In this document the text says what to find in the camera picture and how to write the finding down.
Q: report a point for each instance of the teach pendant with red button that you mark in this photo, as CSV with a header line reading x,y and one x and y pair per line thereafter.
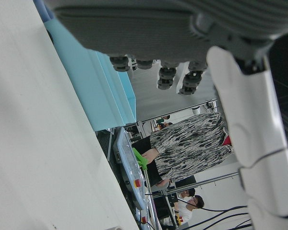
x,y
127,153

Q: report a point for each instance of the reacher grabber stick tool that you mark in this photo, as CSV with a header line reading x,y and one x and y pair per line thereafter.
x,y
140,159

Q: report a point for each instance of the light blue panel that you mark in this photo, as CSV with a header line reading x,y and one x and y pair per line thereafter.
x,y
98,91

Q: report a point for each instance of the person in patterned shirt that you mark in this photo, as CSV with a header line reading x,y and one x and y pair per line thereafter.
x,y
189,146

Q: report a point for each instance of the person in white shirt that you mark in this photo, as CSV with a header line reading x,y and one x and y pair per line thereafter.
x,y
187,208

